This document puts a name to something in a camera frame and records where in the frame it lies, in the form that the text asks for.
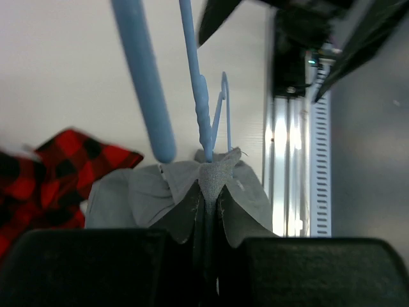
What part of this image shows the blue wire hanger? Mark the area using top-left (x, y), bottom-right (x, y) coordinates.
top-left (110, 0), bottom-right (239, 164)

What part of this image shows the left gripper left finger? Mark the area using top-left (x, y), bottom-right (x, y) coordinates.
top-left (0, 180), bottom-right (205, 307)

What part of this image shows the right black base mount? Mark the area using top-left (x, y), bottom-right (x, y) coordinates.
top-left (272, 7), bottom-right (332, 97)

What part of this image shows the red black plaid shirt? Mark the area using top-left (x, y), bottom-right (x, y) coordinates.
top-left (1, 129), bottom-right (144, 256)

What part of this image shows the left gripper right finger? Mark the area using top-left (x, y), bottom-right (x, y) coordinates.
top-left (213, 184), bottom-right (409, 307)

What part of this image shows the slotted grey cable duct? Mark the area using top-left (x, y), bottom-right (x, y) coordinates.
top-left (308, 59), bottom-right (332, 237)

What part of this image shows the grey button shirt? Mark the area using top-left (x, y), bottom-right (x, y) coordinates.
top-left (84, 146), bottom-right (274, 237)

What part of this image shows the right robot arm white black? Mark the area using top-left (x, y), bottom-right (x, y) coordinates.
top-left (198, 1), bottom-right (408, 100)

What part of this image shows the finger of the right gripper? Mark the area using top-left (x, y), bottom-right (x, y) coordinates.
top-left (197, 0), bottom-right (242, 47)

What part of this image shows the aluminium mounting rail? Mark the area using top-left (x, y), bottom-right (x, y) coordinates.
top-left (262, 9), bottom-right (311, 237)

